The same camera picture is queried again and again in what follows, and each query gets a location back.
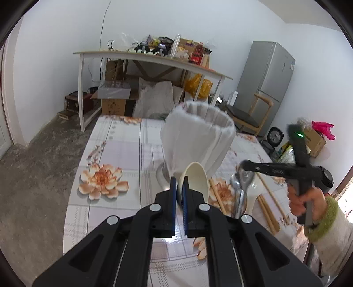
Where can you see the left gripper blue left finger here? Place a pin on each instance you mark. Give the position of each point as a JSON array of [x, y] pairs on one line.
[[173, 201]]

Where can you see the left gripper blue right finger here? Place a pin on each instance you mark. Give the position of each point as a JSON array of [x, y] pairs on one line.
[[184, 192]]

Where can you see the cream plastic soup ladle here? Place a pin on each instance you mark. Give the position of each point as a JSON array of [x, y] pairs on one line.
[[197, 180]]

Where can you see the lone wooden chopstick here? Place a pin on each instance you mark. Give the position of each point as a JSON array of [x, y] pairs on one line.
[[274, 198]]

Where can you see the metal spoon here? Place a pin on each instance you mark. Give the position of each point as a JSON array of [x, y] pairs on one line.
[[239, 195], [245, 179]]

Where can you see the cream plastic rice paddle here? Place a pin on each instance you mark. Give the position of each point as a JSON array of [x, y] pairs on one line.
[[255, 189]]

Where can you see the person's right hand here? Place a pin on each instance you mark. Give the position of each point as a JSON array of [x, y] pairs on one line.
[[299, 204]]

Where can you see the black trash bin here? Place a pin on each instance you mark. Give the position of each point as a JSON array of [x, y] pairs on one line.
[[326, 182]]

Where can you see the yellow white rice bag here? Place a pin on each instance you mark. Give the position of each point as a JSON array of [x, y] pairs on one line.
[[286, 154]]

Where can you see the cardboard box on stand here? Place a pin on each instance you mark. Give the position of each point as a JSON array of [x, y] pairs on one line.
[[314, 141]]

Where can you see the black rice cooker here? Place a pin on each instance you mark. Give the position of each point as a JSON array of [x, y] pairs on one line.
[[273, 139]]

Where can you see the pink plastic bag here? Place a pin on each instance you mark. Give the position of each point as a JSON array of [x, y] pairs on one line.
[[324, 128]]

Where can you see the floral plastic tablecloth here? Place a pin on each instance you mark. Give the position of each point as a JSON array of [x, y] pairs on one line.
[[137, 150]]

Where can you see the metal utensil holder with bag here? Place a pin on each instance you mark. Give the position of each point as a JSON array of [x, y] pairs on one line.
[[194, 132]]

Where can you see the wooden chair black seat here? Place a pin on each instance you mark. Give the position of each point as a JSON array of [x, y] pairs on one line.
[[245, 119]]

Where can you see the grey white sack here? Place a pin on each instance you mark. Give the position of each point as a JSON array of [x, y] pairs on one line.
[[156, 100]]

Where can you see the cardboard box under desk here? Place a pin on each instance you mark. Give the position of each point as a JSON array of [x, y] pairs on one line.
[[119, 107]]

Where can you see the yellow plastic bag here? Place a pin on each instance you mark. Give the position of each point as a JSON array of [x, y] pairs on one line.
[[193, 84]]

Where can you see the silver refrigerator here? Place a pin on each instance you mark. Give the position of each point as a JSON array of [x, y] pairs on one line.
[[267, 72]]

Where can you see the wooden top white desk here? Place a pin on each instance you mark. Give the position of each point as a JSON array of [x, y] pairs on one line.
[[146, 66]]

